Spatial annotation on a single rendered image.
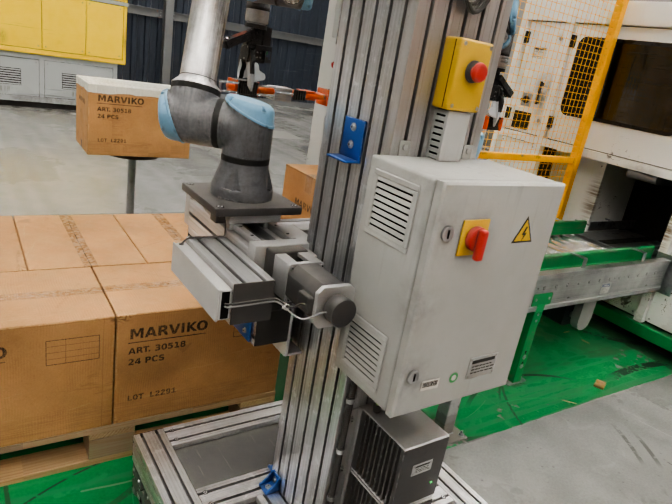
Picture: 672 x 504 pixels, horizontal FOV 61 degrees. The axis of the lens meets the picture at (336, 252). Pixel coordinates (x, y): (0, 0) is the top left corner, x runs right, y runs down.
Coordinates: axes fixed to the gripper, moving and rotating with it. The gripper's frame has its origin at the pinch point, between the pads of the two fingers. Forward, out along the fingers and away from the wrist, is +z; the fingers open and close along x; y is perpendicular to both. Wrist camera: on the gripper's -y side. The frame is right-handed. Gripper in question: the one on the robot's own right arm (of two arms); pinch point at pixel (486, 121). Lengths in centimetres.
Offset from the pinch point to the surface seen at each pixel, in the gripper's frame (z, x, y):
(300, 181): 33, -31, 61
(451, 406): 109, 28, 11
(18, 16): 9, -746, 95
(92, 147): 58, -192, 106
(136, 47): 44, -1075, -139
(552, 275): 66, 10, -58
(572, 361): 125, 5, -109
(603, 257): 65, -1, -116
